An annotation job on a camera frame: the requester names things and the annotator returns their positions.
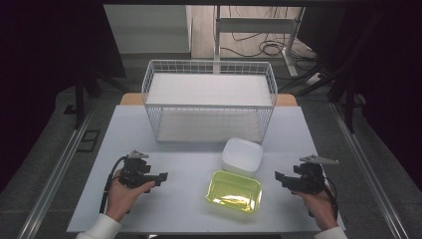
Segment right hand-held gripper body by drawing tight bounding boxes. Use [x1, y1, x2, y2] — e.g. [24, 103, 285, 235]
[292, 154, 340, 195]

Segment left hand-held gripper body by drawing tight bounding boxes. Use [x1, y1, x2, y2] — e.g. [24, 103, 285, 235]
[117, 149, 161, 190]

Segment white square bowl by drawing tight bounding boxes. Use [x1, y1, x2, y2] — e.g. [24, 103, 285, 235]
[221, 136, 264, 177]

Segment green lidded food container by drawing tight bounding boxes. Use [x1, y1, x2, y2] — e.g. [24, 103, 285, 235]
[205, 169, 264, 217]

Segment white wire shelf rack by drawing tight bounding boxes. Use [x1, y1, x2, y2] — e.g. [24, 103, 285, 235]
[141, 59, 279, 144]

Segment person's right hand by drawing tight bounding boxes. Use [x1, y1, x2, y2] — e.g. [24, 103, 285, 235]
[293, 188, 339, 232]

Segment person's left hand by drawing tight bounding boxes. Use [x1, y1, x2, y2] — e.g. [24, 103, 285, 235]
[105, 168, 156, 223]

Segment black metal stand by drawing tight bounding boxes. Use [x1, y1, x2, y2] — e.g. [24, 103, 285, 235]
[278, 61, 367, 134]
[63, 56, 129, 131]

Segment white power strip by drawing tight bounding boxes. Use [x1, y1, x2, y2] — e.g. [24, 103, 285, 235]
[304, 72, 324, 87]

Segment dark curtain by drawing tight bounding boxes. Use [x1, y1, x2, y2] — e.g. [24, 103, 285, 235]
[297, 0, 422, 192]
[0, 0, 127, 195]

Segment white cabinet panel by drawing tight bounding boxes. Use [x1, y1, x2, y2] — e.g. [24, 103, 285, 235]
[104, 4, 194, 62]

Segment right hand-held gripper black cable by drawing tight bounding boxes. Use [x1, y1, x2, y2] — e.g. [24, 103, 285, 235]
[321, 176, 340, 221]

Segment hand-held gripper black cable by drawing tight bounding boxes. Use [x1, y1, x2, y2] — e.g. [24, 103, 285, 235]
[99, 155, 129, 215]
[321, 176, 340, 221]

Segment left hand-held gripper black cable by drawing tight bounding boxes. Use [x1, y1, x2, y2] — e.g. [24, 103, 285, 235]
[99, 155, 129, 215]

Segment black floor bracket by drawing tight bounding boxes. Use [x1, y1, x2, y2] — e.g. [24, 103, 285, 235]
[76, 128, 102, 154]

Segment aluminium rail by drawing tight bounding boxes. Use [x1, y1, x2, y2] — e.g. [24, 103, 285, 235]
[15, 99, 98, 239]
[328, 101, 411, 239]

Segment black floor cables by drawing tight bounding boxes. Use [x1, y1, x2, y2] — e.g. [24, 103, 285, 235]
[220, 5, 317, 73]

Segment white metal desk frame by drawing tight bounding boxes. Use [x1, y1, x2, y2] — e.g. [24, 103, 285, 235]
[213, 4, 307, 79]

